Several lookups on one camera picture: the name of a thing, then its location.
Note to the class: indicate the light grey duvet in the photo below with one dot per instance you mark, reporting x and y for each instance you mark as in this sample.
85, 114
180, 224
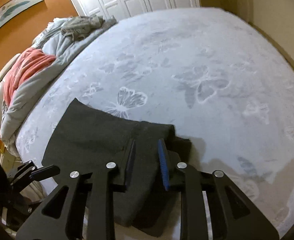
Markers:
32, 87

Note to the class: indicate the coral pink blanket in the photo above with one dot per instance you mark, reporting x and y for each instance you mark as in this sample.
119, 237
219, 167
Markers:
27, 67

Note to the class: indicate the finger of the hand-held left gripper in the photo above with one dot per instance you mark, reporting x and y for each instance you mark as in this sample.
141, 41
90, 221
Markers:
47, 172

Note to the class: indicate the feather wall picture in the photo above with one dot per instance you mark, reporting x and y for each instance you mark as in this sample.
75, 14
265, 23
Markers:
12, 12

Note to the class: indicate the dark green pants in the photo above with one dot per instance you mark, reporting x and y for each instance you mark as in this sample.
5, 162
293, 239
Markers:
92, 137

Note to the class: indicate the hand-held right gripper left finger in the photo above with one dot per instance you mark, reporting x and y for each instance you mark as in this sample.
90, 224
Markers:
129, 165

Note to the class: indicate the bed with butterfly sheet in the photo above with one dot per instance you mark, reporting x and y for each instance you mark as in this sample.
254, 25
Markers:
199, 67

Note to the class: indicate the crumpled grey garment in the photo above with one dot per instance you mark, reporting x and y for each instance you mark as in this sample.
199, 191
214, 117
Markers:
82, 27

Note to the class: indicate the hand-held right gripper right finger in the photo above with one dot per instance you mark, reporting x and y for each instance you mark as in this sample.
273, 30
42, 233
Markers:
163, 165

